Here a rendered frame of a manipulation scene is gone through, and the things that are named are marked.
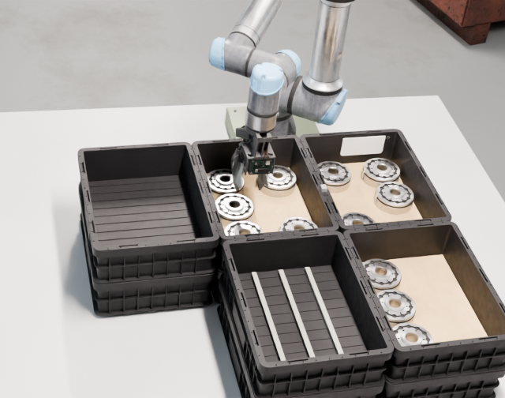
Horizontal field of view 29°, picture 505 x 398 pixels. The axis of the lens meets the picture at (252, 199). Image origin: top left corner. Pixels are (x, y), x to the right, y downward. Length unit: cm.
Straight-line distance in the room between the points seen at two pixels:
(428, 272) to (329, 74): 64
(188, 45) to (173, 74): 28
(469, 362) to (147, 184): 96
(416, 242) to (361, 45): 267
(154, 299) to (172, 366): 19
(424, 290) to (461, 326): 14
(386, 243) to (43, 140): 112
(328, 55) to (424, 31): 259
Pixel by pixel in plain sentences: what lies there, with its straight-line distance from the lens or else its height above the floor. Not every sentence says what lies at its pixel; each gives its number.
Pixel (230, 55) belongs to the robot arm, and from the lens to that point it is 240.
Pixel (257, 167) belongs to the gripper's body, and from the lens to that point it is 239.
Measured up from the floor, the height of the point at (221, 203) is 86.
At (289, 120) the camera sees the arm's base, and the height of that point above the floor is 83.
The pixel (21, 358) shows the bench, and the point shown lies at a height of 70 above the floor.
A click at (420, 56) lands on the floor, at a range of 507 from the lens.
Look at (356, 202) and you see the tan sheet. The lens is 266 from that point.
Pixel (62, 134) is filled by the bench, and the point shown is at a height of 70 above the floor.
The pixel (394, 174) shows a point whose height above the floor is 86.
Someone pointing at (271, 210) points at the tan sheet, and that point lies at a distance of 259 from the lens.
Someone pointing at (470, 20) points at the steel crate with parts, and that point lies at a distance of 515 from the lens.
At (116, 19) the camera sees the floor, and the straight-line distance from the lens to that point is 508.
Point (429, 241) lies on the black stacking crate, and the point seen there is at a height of 88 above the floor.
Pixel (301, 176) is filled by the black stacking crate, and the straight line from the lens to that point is 265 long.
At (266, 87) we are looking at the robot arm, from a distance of 227.
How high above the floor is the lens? 247
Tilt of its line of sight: 39 degrees down
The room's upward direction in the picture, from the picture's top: 7 degrees clockwise
